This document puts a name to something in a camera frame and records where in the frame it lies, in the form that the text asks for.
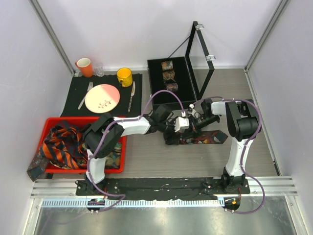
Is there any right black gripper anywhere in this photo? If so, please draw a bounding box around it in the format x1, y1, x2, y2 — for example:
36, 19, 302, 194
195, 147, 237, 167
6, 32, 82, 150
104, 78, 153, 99
182, 115, 219, 141

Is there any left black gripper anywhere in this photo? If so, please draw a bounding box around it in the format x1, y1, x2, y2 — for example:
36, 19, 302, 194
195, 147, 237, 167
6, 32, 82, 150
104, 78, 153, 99
158, 117, 182, 145

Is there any dark red patterned tie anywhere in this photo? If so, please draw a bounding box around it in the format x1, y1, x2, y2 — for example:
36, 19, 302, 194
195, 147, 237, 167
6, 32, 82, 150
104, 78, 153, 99
179, 130, 228, 145

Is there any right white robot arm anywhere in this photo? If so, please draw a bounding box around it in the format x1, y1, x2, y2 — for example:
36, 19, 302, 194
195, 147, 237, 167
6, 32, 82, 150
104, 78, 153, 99
190, 98, 262, 194

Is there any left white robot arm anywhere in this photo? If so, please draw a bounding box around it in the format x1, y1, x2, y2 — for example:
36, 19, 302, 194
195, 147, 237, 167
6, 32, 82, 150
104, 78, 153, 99
83, 105, 189, 195

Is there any rolled tie bottom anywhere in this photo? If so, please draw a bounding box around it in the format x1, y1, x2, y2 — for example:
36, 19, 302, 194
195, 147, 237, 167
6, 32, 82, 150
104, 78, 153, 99
166, 83, 179, 93

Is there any rolled tie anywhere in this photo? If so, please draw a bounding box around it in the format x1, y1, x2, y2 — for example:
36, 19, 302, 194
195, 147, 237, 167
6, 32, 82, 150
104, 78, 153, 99
162, 70, 175, 81
161, 60, 173, 71
166, 83, 179, 93

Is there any black tie box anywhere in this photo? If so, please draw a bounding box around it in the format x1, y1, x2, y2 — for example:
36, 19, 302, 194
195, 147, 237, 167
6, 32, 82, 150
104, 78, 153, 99
147, 56, 198, 113

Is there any black placemat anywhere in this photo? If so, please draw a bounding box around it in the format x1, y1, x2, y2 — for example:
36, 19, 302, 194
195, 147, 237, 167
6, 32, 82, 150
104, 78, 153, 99
61, 74, 142, 118

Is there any rolled tie middle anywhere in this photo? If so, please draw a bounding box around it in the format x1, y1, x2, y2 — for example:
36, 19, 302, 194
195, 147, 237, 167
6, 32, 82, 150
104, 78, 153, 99
162, 70, 175, 81

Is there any silver knife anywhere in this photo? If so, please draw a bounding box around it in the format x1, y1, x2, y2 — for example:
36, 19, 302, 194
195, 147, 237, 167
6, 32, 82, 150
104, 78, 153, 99
128, 81, 135, 113

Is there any teal floral tie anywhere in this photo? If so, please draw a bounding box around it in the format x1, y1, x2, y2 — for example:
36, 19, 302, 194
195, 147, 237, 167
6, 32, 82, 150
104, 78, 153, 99
105, 142, 122, 169

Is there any rolled tie top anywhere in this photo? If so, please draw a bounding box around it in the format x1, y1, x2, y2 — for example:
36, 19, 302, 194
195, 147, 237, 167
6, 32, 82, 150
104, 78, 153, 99
161, 60, 173, 71

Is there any yellow mug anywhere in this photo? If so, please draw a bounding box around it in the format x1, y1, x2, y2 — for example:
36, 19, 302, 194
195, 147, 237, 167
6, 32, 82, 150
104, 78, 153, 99
116, 68, 133, 88

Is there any pink cream plate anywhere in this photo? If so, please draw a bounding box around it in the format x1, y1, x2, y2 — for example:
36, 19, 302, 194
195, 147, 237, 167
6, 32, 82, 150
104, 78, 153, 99
85, 84, 120, 114

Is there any red plastic bin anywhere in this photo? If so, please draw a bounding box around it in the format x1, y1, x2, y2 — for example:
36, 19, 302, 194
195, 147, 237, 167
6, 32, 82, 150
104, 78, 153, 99
38, 117, 127, 174

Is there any black box lid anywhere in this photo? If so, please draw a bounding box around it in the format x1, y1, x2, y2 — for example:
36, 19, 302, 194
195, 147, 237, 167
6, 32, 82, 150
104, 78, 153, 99
185, 21, 216, 100

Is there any silver fork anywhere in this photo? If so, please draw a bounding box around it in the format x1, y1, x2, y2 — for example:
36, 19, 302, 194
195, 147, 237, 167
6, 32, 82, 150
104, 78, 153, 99
78, 82, 93, 110

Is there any clear glass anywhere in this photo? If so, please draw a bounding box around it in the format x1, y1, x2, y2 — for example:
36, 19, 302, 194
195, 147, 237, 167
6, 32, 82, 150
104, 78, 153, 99
93, 62, 104, 77

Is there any orange navy striped tie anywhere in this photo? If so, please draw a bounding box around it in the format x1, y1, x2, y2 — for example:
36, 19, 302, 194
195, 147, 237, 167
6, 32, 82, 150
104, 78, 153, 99
39, 120, 88, 170

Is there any orange cup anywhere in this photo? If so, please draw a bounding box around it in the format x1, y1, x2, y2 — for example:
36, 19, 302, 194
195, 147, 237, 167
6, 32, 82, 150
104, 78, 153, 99
75, 58, 93, 77

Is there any navy speckled tie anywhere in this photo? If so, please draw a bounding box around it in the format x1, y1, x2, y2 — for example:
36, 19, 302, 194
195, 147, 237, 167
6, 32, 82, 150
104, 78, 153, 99
27, 153, 50, 182

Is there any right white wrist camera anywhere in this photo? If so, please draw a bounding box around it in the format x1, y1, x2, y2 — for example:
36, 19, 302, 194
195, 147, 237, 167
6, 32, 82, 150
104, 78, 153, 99
187, 104, 200, 118

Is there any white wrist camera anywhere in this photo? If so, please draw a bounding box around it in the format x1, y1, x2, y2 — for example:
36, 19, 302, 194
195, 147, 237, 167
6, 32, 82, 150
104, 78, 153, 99
187, 104, 200, 118
174, 111, 190, 132

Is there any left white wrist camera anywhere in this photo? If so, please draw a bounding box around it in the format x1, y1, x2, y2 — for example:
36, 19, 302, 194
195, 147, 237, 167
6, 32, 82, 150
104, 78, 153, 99
174, 111, 190, 132

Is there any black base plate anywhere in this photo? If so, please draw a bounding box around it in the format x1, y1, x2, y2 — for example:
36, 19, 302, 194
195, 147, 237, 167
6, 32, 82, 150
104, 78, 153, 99
75, 177, 250, 201

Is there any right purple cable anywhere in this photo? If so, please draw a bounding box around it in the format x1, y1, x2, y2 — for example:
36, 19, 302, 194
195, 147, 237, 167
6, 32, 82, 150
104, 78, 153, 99
192, 97, 267, 216

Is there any purple cable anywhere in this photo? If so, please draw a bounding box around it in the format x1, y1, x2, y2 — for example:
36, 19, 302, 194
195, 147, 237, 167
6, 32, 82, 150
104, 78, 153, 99
192, 97, 267, 216
87, 90, 186, 212

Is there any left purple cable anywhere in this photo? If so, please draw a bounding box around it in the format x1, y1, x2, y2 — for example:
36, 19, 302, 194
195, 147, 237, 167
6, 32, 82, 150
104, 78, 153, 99
87, 90, 186, 212

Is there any white cable duct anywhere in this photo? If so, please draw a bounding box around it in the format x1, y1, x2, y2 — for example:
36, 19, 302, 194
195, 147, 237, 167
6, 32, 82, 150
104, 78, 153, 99
41, 197, 224, 208

